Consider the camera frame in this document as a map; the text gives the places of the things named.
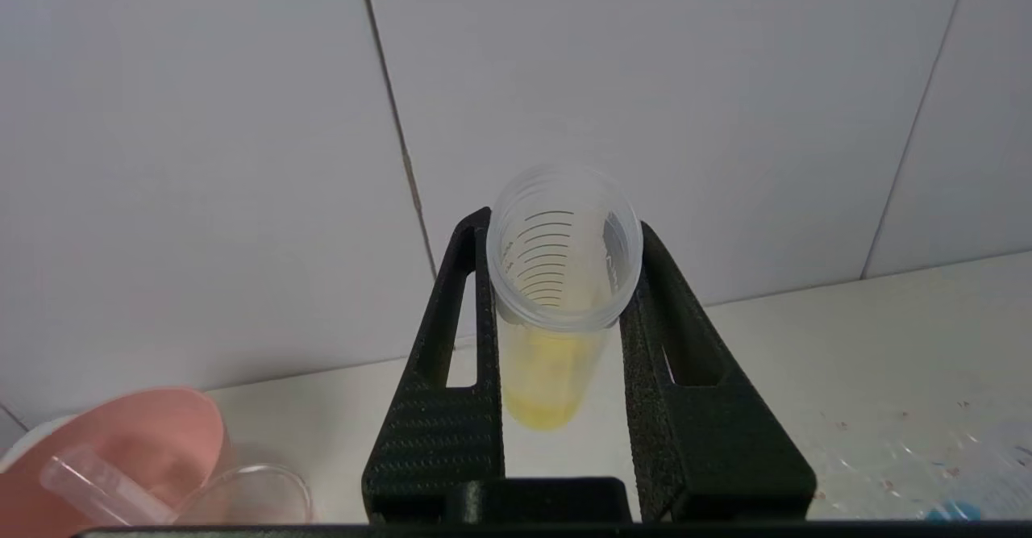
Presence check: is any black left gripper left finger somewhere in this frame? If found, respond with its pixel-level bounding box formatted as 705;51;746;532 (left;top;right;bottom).
360;206;506;524

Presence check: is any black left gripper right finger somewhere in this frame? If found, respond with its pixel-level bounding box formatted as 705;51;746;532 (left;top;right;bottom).
618;221;818;523

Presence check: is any test tube with yellow pigment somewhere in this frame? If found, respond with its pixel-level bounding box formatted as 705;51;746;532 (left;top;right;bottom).
486;163;644;432

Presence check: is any test tube with red pigment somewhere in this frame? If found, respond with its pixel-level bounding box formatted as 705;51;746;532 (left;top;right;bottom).
40;444;175;525

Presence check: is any clear plastic beaker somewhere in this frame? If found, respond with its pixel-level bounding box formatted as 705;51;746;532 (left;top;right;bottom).
173;463;314;524

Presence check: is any clear acrylic test tube rack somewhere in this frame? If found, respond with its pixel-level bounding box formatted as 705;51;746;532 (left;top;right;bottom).
806;393;1032;523

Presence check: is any pink plastic bowl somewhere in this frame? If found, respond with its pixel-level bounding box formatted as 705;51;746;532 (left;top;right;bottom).
0;387;228;524

